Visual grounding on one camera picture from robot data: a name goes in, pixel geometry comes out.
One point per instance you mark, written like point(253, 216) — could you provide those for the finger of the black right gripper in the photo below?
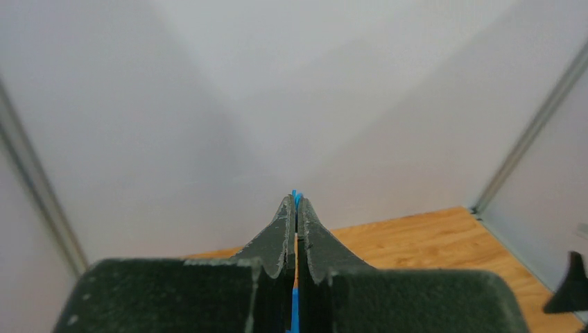
point(571, 295)

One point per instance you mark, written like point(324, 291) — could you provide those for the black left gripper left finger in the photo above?
point(250, 291)

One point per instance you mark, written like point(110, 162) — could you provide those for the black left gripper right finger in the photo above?
point(340, 292)

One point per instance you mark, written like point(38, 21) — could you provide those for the right aluminium corner post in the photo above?
point(535, 126)

